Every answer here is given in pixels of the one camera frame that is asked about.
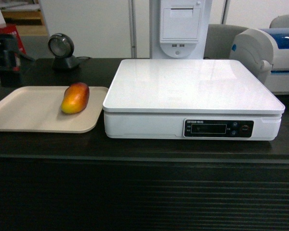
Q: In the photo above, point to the beige plastic tray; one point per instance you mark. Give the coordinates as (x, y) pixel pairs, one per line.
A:
(38, 109)

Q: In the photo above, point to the white checkout scale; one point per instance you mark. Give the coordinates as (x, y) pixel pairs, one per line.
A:
(190, 99)

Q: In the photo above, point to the white receipt printer kiosk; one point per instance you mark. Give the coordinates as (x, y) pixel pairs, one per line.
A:
(178, 28)

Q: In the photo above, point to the red fire extinguisher box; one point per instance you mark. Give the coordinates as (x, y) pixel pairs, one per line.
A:
(12, 30)

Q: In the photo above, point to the black checkout counter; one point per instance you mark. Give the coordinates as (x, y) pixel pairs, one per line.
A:
(90, 182)

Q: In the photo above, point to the red yellow mango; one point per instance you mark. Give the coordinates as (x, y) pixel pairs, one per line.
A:
(76, 98)

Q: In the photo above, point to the black round barcode scanner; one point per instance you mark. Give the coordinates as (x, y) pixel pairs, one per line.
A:
(62, 47)

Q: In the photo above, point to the wooden pallet shelf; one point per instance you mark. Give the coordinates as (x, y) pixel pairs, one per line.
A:
(26, 14)

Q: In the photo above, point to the white blue label printer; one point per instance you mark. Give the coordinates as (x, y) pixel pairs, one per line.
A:
(265, 53)

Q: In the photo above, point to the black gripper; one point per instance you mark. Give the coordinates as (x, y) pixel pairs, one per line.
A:
(13, 62)

